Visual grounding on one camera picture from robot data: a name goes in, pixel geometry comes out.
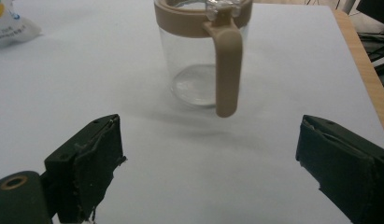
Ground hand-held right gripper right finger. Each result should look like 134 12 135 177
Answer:
295 114 384 224

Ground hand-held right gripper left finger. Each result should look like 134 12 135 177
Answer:
39 113 128 224

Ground white and blue powder bag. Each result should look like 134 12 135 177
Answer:
0 0 43 49

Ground white table mat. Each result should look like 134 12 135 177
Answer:
0 0 384 224

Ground wooden table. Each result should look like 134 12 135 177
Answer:
253 0 384 141

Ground black metal stand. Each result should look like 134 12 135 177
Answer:
357 29 384 85

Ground white metal desk frame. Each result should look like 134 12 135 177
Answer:
341 0 358 15

